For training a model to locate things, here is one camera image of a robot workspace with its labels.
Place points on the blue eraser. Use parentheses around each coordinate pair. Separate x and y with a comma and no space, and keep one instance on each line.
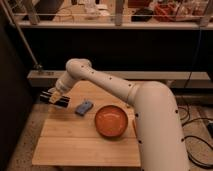
(83,108)

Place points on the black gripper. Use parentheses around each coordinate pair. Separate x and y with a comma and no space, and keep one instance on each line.
(54,98)

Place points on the metal diagonal pole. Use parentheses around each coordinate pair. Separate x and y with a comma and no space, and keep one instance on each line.
(37,65)

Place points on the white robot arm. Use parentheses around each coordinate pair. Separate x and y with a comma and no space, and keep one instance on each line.
(158,125)

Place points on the red crate on shelf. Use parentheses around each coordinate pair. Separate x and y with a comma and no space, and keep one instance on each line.
(164,12)

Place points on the orange carrot toy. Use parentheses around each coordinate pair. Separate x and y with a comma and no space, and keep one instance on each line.
(134,127)

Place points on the orange ceramic bowl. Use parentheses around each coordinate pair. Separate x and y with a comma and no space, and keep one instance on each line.
(111,121)

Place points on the black box on shelf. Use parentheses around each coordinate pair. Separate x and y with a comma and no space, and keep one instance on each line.
(142,15)

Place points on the wooden board table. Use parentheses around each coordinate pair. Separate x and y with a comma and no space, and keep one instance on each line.
(68,139)

